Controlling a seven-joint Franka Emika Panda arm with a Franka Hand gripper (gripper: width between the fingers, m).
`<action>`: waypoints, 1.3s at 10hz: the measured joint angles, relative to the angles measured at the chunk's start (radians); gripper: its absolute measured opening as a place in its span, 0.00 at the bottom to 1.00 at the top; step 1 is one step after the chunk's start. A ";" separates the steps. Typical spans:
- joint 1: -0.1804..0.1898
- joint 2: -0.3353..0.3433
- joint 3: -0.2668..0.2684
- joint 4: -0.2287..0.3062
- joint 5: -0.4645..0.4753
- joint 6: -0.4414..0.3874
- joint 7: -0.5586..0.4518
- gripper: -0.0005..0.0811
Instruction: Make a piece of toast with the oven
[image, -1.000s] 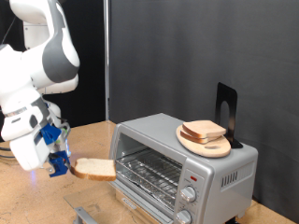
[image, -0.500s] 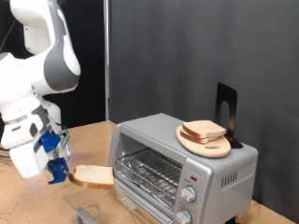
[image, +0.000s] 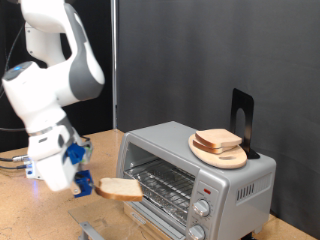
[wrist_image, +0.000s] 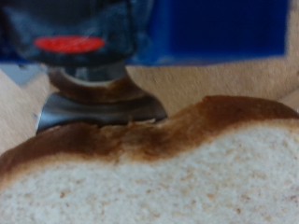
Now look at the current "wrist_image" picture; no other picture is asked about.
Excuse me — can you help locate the metal spatula with blue block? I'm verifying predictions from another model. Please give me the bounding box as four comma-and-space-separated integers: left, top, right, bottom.
0, 0, 291, 133

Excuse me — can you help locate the white bread slice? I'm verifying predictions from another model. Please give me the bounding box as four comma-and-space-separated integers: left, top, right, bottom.
0, 94, 299, 224

